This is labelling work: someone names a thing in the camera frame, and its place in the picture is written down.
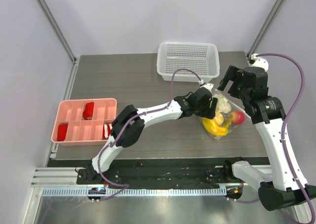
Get white fake cauliflower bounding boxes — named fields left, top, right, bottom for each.
left=216, top=97, right=232, bottom=114

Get clear zip top bag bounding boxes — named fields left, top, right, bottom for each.
left=205, top=89, right=250, bottom=140

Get red fake pomegranate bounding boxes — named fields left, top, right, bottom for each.
left=230, top=111, right=245, bottom=125

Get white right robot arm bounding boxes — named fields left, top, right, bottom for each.
left=218, top=65, right=316, bottom=211

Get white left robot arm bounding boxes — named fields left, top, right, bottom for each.
left=86, top=85, right=218, bottom=184

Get yellow fake lemon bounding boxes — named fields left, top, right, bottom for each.
left=214, top=111, right=224, bottom=126

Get yellow fake bananas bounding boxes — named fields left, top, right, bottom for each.
left=201, top=118, right=229, bottom=137

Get white perforated plastic basket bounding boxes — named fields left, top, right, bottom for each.
left=157, top=42, right=220, bottom=83

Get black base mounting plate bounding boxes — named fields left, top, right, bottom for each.
left=77, top=157, right=243, bottom=190

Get red white striped cloth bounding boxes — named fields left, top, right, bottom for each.
left=102, top=124, right=112, bottom=140

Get red cloth upper compartment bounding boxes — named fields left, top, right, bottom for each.
left=82, top=102, right=94, bottom=120

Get pink compartment tray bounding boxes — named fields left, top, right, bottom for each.
left=51, top=98, right=117, bottom=146

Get red cloth lower left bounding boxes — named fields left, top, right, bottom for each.
left=57, top=123, right=68, bottom=141

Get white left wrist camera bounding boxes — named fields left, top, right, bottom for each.
left=198, top=79, right=214, bottom=92

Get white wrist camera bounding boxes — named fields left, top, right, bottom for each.
left=198, top=79, right=214, bottom=92
left=249, top=53, right=269, bottom=72

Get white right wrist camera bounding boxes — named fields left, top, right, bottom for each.
left=249, top=53, right=269, bottom=72

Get white slotted cable duct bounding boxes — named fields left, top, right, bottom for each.
left=42, top=186, right=227, bottom=198

